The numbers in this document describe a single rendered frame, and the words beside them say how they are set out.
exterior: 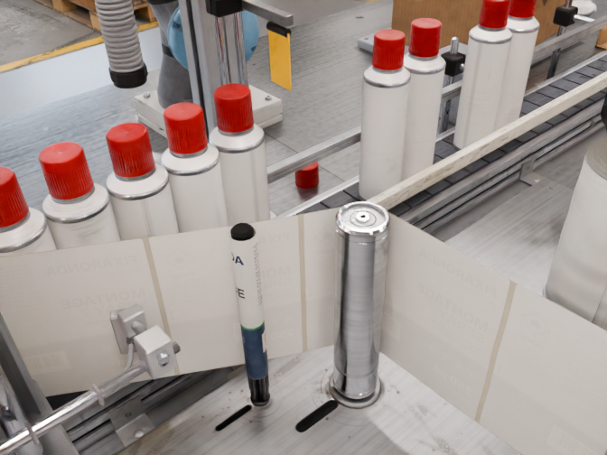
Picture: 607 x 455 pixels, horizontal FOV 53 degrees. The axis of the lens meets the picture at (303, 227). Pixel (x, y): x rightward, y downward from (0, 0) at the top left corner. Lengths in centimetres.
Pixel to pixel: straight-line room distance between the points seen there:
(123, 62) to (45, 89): 68
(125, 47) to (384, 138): 29
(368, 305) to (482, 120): 45
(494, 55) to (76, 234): 53
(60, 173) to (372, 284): 24
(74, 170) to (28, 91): 79
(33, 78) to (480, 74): 87
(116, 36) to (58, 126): 55
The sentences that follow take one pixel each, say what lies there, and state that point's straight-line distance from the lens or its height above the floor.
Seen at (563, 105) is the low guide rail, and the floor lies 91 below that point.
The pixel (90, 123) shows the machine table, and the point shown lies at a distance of 110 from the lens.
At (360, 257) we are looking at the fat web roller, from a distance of 41.
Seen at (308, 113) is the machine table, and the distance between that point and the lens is 106.
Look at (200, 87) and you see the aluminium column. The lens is 72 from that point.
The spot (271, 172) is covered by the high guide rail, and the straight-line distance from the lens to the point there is 66.
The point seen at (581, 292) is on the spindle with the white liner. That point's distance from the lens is 56.
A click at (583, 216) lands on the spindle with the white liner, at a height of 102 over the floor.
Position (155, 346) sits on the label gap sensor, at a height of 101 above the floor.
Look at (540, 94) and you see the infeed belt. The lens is 106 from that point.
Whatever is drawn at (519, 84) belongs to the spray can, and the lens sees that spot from 87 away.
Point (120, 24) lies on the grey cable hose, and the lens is 58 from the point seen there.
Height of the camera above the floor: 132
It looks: 38 degrees down
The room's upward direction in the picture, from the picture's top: 2 degrees counter-clockwise
